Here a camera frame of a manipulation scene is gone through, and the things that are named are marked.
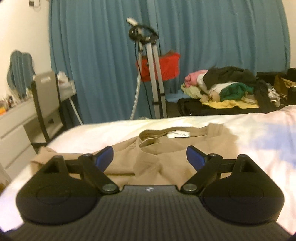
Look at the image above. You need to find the white desk with drawers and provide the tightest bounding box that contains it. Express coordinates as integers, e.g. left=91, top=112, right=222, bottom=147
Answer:
left=0, top=80, right=78, bottom=183

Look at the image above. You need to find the black and white chair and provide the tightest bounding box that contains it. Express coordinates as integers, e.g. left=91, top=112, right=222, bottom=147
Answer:
left=31, top=71, right=64, bottom=147

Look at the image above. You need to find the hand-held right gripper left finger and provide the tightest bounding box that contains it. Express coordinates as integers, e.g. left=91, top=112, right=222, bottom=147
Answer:
left=43, top=145, right=120, bottom=195

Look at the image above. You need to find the pile of clothes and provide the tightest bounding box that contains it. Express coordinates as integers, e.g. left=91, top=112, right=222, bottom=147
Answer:
left=180, top=66, right=281, bottom=109

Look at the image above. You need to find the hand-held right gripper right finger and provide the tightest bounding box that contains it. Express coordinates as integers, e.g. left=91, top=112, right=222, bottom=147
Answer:
left=180, top=145, right=256, bottom=195

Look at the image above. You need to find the beige t-shirt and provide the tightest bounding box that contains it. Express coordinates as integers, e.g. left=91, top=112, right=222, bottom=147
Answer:
left=30, top=123, right=238, bottom=186

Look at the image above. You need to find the blue curtain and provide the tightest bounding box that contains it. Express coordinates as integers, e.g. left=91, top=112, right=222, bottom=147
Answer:
left=48, top=0, right=291, bottom=124

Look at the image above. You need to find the pastel bed blanket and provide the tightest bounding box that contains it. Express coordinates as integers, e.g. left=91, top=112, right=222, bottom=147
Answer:
left=0, top=104, right=296, bottom=234

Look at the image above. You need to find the group of toiletry bottles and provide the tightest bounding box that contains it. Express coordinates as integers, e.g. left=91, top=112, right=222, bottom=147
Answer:
left=7, top=88, right=33, bottom=107

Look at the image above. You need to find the black couch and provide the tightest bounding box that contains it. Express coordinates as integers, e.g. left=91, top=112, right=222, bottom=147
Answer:
left=178, top=68, right=296, bottom=116

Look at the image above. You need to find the garment steamer stand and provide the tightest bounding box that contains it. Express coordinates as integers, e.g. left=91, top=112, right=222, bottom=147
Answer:
left=126, top=17, right=168, bottom=120

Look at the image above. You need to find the red cloth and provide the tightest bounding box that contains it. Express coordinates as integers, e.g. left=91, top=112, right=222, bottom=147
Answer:
left=136, top=52, right=181, bottom=82

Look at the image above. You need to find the white tissue pack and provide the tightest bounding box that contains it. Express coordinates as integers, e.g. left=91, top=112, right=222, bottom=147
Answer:
left=57, top=71, right=71, bottom=87

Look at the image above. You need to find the wavy table mirror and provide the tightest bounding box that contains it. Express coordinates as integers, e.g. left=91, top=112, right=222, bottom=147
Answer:
left=7, top=50, right=35, bottom=98

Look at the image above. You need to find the brown cardboard box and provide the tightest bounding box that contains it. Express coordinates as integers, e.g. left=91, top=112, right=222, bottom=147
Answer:
left=274, top=74, right=296, bottom=98

